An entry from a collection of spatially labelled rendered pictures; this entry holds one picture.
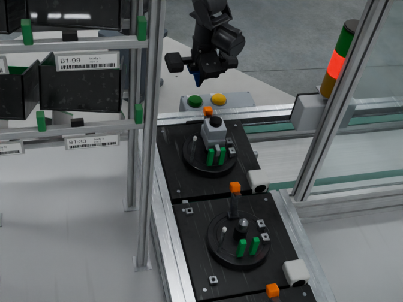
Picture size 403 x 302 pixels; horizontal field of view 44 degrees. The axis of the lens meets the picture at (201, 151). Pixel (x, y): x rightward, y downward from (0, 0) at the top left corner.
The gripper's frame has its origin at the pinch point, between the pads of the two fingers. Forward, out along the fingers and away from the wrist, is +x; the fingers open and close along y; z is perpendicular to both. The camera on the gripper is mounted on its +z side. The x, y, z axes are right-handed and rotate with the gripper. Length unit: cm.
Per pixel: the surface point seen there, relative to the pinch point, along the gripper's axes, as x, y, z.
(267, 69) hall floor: 106, 94, -131
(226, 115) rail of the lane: 9.5, 7.5, 6.4
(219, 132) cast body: -2.3, -1.7, 23.8
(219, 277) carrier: 8, -9, 54
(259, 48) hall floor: 106, 96, -154
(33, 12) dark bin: -42, -39, 36
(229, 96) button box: 9.6, 10.7, -1.7
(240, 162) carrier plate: 8.5, 5.2, 24.6
